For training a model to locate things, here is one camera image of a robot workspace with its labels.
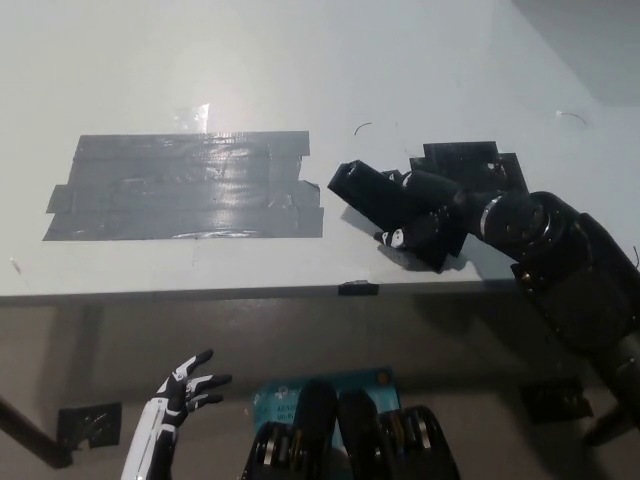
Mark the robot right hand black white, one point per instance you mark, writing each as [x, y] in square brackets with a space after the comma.
[432, 187]

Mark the robot left hand black white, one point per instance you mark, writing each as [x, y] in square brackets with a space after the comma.
[176, 400]

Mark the black stapler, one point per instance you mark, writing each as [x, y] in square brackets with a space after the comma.
[370, 192]

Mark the black tape patch on table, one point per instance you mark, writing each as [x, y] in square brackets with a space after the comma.
[465, 160]

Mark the grey upright table leg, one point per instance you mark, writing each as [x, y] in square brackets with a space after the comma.
[90, 360]

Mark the small black tape strip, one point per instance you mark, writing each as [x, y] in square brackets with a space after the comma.
[358, 288]

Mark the clear tape piece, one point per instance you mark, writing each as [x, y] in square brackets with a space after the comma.
[192, 119]

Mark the grey duct tape patch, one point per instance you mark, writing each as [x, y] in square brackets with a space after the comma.
[185, 190]

